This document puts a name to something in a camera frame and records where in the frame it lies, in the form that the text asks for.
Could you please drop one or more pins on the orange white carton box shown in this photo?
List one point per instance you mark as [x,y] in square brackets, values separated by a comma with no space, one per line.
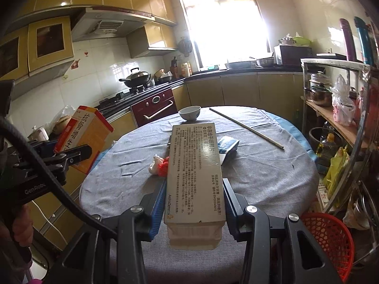
[87,126]

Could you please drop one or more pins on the white plastic bag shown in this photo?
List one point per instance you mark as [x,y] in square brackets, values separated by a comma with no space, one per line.
[343,106]

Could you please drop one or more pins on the microwave oven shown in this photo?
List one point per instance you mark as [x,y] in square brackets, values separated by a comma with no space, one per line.
[291,55]

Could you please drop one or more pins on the person's left hand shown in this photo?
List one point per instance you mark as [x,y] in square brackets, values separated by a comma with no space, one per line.
[22,228]

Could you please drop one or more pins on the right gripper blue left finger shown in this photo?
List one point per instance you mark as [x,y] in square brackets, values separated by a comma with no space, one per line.
[155,209]

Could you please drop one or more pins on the range hood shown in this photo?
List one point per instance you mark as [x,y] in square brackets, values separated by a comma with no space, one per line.
[100,22]

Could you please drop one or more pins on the dark red oven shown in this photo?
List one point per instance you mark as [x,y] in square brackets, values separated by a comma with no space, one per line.
[154,107]

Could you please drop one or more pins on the white ceramic bowl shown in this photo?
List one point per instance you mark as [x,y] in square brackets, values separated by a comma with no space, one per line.
[190,113]

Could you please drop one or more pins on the red plastic bag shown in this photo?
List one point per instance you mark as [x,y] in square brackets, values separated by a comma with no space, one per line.
[163,167]

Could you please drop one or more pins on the metal storage rack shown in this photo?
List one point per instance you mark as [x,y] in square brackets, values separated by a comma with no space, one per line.
[354,136]

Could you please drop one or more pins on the white kettle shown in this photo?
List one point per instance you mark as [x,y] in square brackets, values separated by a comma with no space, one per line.
[39,134]

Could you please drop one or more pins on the beige medicine box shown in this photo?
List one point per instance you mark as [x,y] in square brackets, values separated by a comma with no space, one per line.
[194,211]

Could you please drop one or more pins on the black wok with lid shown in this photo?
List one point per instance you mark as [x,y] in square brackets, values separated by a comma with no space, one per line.
[136,78]

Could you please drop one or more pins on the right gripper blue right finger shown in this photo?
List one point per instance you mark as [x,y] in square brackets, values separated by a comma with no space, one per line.
[235,204]

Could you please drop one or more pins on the yellow wall cabinet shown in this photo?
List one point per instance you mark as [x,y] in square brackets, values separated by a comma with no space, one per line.
[49,41]

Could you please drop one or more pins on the long wooden stick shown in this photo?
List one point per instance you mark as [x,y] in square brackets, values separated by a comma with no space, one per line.
[268,139]

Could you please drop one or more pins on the steel pot on rack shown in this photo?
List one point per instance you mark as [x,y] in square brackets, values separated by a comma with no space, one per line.
[321,96]

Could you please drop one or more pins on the blue white flattened carton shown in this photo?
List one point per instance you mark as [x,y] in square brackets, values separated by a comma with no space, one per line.
[226,146]

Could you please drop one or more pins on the red plastic basket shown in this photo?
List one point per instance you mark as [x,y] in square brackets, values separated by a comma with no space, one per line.
[334,238]

